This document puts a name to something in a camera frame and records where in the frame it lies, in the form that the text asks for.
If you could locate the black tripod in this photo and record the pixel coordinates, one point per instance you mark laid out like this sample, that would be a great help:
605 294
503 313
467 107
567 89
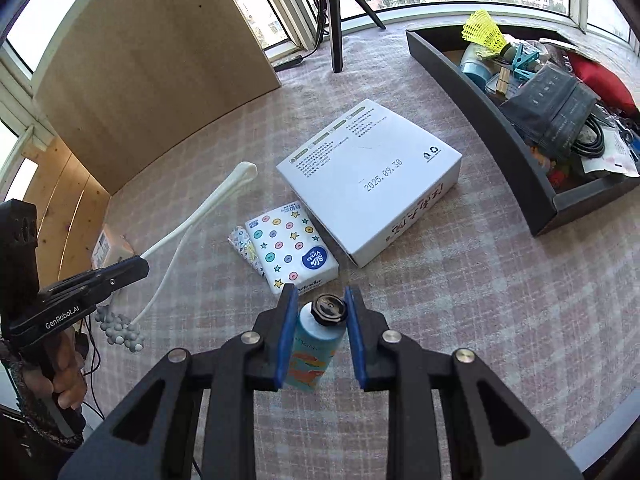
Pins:
336 25

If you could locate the wooden clothespin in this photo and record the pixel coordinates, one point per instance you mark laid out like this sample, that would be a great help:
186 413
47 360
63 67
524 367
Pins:
501 82

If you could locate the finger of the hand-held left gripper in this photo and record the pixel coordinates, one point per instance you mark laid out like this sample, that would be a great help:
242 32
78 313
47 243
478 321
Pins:
115 275

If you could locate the yellow shuttlecock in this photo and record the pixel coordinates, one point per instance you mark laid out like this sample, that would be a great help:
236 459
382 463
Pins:
482 30

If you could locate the small patterned tissue packet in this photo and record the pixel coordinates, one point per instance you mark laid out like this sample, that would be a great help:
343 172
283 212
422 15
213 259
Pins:
242 250

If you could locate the black inline remote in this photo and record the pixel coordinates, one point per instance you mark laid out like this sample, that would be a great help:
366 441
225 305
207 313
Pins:
289 63

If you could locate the white and blue tube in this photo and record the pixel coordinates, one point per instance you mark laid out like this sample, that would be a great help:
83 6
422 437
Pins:
475 67

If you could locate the blue plastic clip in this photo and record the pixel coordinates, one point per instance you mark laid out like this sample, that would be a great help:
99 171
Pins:
522 62

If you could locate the black container tray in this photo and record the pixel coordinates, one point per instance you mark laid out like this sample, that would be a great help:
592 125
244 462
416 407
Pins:
500 150

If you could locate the light plywood panel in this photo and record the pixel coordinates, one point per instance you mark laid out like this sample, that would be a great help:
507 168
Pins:
65 210

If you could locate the large patterned tissue packet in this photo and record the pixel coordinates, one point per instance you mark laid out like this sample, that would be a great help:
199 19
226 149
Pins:
290 250

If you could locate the brown wooden board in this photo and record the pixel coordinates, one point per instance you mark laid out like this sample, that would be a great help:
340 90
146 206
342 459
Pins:
150 75

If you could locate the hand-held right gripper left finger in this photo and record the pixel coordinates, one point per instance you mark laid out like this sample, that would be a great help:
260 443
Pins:
285 340

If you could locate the black packet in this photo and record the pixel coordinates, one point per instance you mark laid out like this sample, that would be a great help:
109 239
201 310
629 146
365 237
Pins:
550 110

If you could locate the teal bottle with black cap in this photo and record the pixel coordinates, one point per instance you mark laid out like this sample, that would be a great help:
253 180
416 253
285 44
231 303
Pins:
315 352

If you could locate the red pouch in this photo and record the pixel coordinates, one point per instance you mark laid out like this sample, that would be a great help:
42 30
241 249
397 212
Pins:
600 82

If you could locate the white paper packet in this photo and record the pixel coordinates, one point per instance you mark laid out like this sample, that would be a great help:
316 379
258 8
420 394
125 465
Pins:
617 155

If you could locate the white massage beater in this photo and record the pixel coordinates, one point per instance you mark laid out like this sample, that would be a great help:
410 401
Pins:
122 332

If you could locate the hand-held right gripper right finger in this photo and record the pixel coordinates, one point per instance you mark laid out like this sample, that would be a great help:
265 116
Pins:
357 345

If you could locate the small beige box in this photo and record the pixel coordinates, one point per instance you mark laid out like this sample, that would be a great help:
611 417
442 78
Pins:
112 250

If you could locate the person's left hand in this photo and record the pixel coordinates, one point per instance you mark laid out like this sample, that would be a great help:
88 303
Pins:
65 370

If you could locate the pink checked tablecloth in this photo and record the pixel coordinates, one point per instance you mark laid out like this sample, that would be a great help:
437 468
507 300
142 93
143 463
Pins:
475 310

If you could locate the white cardboard box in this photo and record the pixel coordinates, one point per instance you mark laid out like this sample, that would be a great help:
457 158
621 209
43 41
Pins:
370 180

